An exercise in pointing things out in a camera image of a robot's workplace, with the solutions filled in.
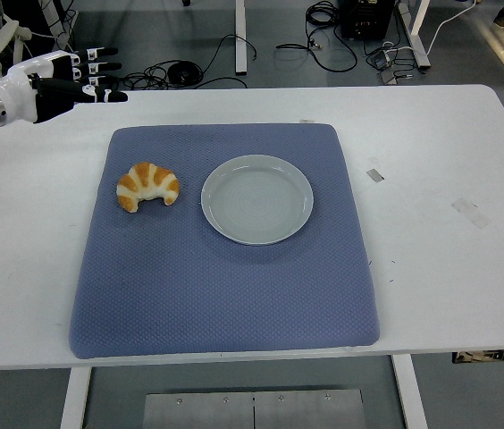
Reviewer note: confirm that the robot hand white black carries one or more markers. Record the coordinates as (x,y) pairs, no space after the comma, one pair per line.
(24,96)

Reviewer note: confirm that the grey power adapter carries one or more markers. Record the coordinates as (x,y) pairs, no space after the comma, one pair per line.
(381,59)

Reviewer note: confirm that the black equipment box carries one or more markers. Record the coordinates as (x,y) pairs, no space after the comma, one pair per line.
(363,18)

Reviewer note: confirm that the white background table leg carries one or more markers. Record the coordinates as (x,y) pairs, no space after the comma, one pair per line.
(416,36)
(240,36)

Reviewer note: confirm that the croissant bread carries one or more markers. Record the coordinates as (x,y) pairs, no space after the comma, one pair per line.
(145,179)

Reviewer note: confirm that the grey round plate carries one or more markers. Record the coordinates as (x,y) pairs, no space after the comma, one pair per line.
(256,201)

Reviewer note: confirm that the blue quilted mat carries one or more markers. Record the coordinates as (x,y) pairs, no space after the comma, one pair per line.
(212,290)

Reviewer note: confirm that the large clear tape piece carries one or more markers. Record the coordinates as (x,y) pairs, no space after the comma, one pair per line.
(471,212)

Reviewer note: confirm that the white chair armrest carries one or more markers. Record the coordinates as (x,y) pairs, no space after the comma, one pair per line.
(4,33)

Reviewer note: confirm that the grey metal plate with screws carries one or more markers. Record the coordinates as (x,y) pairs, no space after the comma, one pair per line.
(252,411)

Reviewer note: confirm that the grey floor pedal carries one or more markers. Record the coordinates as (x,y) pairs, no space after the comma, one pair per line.
(387,78)

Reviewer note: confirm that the camouflage patterned object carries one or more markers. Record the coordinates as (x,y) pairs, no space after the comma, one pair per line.
(493,355)

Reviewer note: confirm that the small grey tape piece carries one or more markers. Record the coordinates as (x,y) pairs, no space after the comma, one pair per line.
(375,175)

